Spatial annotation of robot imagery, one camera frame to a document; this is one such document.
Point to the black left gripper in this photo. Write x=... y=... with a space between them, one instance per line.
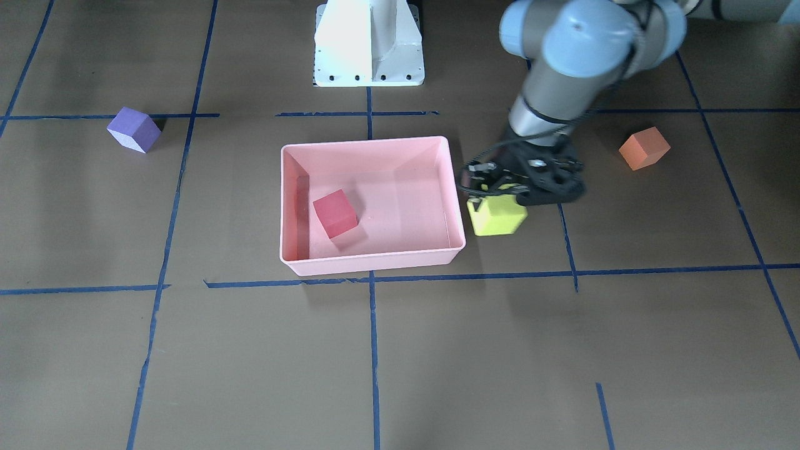
x=514 y=160

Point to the yellow foam block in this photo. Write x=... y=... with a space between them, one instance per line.
x=498 y=215

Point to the red foam block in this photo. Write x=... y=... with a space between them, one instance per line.
x=335 y=213

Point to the orange foam block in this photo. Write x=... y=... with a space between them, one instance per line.
x=644 y=148

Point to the purple foam block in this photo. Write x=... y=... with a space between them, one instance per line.
x=134 y=129

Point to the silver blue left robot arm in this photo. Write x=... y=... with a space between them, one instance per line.
x=579 y=50

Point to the pink plastic bin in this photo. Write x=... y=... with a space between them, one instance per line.
x=403 y=193

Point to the white pedestal column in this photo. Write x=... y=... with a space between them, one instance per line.
x=368 y=43

